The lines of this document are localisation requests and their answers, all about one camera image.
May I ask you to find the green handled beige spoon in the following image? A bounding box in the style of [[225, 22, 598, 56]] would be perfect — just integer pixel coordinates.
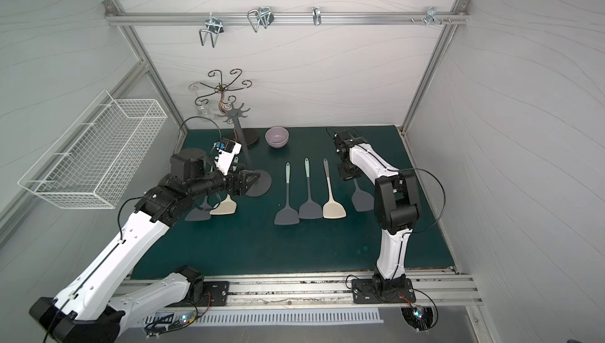
[[210, 174, 237, 215]]

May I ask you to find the green handled grey slotted turner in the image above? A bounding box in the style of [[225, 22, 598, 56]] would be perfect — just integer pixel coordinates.
[[351, 179, 374, 212]]

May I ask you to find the grey handled beige spatula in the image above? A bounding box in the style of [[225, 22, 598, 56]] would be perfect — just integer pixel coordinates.
[[322, 158, 347, 220]]

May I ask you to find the green handled grey spoon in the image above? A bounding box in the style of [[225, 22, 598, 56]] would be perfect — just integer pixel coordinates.
[[185, 197, 213, 222]]

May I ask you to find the green handled grey spatula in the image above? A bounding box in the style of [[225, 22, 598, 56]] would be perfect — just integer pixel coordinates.
[[274, 163, 300, 226]]

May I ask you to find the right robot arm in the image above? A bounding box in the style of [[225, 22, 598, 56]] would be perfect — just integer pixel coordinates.
[[332, 131, 422, 303]]

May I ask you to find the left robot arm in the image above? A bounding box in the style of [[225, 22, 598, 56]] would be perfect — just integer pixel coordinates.
[[29, 140, 260, 342]]

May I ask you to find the grey utensil rack stand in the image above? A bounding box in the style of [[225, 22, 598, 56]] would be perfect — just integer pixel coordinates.
[[219, 102, 272, 197]]

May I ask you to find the bronze swirl mug tree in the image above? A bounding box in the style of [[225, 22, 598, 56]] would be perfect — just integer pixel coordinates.
[[188, 68, 253, 125]]

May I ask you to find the lilac ceramic bowl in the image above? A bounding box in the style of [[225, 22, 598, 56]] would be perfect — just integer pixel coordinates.
[[265, 127, 290, 149]]

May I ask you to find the clear wine glass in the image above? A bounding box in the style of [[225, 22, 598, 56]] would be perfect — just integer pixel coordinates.
[[188, 82, 212, 118]]

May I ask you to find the double prong metal hook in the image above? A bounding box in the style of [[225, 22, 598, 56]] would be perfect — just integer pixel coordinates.
[[199, 15, 225, 48]]

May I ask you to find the small metal clip hook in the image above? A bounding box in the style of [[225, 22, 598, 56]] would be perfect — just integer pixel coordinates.
[[312, 7, 321, 26]]

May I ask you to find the triangular metal hook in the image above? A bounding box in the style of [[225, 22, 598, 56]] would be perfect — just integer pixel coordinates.
[[247, 6, 275, 33]]

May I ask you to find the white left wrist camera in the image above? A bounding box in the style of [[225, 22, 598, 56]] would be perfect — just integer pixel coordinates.
[[214, 138, 242, 175]]

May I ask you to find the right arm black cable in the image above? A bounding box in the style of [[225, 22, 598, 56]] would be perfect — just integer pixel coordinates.
[[401, 167, 447, 235]]

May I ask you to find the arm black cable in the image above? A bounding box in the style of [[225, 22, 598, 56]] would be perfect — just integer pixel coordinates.
[[178, 115, 223, 143], [401, 167, 447, 235]]

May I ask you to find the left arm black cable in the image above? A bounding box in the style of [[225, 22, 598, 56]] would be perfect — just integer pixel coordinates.
[[178, 115, 223, 143]]

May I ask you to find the white wire basket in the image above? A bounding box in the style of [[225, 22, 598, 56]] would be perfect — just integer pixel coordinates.
[[17, 90, 167, 209]]

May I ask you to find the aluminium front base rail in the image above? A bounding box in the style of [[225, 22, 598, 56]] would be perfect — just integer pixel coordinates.
[[205, 268, 483, 309]]

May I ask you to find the metal wall hook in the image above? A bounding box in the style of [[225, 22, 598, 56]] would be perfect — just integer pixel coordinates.
[[410, 7, 451, 26]]

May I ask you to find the aluminium top rail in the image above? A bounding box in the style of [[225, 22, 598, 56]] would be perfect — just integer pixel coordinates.
[[106, 10, 470, 27]]

